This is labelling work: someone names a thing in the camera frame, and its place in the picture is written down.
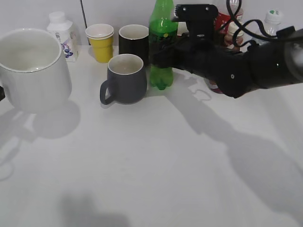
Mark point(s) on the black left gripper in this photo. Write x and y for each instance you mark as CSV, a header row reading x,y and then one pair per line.
x,y
2,93

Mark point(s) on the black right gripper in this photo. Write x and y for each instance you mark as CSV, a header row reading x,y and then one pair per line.
x,y
197,57

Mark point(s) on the white ceramic mug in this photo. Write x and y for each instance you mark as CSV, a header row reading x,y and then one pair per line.
x,y
33,70

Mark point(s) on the green soda bottle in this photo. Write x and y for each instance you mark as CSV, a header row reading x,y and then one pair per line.
x,y
162,31

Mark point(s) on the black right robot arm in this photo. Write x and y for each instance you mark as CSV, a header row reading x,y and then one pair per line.
x,y
274,64

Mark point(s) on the yellow paper cup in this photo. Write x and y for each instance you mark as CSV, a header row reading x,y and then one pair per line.
x,y
101,37

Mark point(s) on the brown coffee drink bottle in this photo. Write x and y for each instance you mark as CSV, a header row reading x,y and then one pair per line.
x,y
224,40

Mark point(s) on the cola bottle red label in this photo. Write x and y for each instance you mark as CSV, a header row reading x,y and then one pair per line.
x,y
223,14

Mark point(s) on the clear water bottle green label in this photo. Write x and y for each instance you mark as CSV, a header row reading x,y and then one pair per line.
x,y
271,24

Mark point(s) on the white yogurt bottle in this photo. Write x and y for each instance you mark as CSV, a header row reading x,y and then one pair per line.
x,y
63,30

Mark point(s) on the black ceramic mug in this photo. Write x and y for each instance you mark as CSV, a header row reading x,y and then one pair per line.
x,y
134,39

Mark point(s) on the grey ceramic mug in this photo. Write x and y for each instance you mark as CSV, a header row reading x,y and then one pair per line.
x,y
126,80

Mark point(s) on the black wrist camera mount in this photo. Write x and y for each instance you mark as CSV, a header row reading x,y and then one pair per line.
x,y
199,19

